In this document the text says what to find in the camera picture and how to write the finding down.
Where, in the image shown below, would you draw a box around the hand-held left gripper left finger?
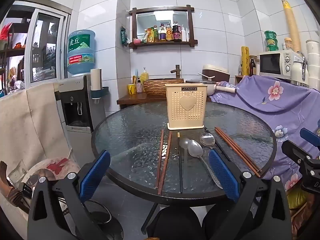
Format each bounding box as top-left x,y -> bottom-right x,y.
27,150 -> 111,240

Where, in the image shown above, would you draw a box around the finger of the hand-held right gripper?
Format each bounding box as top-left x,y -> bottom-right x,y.
281,139 -> 320,167
299,128 -> 320,148

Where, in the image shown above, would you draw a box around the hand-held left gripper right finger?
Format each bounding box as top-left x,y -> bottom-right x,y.
208,149 -> 293,240

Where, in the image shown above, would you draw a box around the brown wooden chopstick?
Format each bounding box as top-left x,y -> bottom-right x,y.
157,131 -> 173,196
215,126 -> 262,173
214,128 -> 261,178

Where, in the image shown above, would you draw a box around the black chopstick with gold band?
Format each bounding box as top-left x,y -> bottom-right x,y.
204,127 -> 232,162
177,132 -> 183,194

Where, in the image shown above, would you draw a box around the translucent grey plastic spoon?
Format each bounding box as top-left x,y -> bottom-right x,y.
178,138 -> 191,190

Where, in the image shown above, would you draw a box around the beige plastic utensil holder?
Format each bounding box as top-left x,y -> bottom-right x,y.
164,84 -> 208,130

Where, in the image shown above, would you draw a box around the long metal spoon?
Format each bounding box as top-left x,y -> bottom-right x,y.
188,139 -> 224,190

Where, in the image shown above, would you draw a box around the round metal spoon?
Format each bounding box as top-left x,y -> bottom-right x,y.
199,132 -> 217,148

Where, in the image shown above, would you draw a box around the round fan with red print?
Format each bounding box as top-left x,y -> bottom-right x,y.
21,156 -> 81,188

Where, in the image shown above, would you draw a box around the black round stool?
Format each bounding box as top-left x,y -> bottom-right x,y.
84,200 -> 113,224

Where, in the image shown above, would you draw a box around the purple floral cloth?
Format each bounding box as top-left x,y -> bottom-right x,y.
210,75 -> 320,198

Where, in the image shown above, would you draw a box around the person's black trouser legs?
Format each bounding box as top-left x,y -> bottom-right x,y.
147,204 -> 242,240

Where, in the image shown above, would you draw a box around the white thermos jug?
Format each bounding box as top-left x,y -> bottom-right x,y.
291,52 -> 309,85

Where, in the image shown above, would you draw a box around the stack of white cups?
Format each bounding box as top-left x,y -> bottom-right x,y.
305,39 -> 320,88

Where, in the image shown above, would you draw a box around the grey water dispenser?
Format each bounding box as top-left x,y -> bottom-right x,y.
54,74 -> 100,162

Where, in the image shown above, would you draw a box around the white microwave oven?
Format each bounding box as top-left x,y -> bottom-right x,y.
259,50 -> 300,77

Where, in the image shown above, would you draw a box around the dark wooden counter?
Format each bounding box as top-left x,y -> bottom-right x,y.
117,92 -> 167,110

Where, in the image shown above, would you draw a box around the beige hanging cloth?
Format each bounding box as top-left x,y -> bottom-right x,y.
0,82 -> 75,178

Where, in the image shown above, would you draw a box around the brown wooden object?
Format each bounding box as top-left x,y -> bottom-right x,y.
0,161 -> 31,213

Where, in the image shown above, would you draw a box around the white paper cup tube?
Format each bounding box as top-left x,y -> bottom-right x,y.
90,68 -> 102,92

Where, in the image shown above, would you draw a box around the stack of green containers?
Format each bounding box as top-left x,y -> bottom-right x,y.
264,30 -> 279,52

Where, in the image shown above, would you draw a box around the white and brown rice cooker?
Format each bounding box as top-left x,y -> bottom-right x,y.
202,64 -> 228,82

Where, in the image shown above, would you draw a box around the yellow soap bottle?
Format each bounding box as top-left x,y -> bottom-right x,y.
140,67 -> 149,85

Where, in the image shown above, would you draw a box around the woven pattern wash basin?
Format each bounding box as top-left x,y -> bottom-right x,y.
142,78 -> 185,96

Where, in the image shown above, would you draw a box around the tall paper cup stack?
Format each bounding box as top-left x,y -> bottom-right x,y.
281,0 -> 302,53

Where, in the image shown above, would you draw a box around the bronze faucet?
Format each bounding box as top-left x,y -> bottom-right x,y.
170,64 -> 181,78

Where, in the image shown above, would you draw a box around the blue water bottle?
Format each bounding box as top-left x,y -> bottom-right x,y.
67,29 -> 96,77

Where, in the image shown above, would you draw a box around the sliding glass window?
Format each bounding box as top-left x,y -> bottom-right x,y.
25,7 -> 72,84

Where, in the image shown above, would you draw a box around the green hanging packet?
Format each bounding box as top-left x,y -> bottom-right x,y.
121,26 -> 129,47

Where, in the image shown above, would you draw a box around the wooden framed mirror shelf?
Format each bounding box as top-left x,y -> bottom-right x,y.
126,5 -> 198,50

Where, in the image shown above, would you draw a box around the dark soy sauce bottle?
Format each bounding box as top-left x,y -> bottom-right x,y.
172,21 -> 182,42

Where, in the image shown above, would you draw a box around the teal plastic wall holder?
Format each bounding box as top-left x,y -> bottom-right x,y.
90,87 -> 109,101

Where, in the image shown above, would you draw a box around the white pot with handle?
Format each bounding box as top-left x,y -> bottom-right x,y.
185,79 -> 237,96

